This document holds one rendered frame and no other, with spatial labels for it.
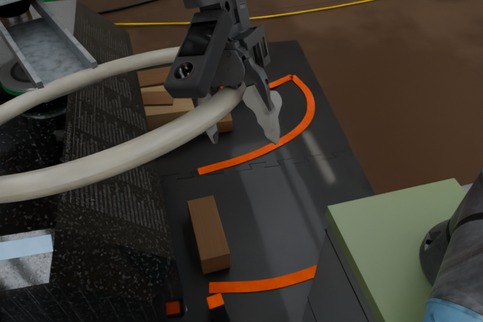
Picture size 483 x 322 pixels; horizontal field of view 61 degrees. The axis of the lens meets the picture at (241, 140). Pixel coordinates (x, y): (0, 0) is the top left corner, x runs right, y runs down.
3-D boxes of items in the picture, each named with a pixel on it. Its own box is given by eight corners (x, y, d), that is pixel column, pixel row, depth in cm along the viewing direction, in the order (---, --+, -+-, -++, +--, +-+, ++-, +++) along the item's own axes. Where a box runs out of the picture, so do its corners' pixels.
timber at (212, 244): (231, 267, 170) (230, 253, 162) (203, 274, 168) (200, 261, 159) (214, 210, 191) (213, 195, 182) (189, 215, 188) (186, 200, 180)
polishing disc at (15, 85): (62, 44, 134) (62, 40, 133) (85, 75, 121) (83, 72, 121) (-7, 65, 125) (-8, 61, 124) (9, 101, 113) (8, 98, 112)
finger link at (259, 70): (284, 101, 52) (246, 42, 50) (279, 106, 50) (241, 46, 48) (256, 114, 55) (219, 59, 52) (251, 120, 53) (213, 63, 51)
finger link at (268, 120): (304, 120, 57) (269, 64, 55) (291, 141, 52) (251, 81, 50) (287, 127, 59) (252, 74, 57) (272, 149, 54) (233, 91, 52)
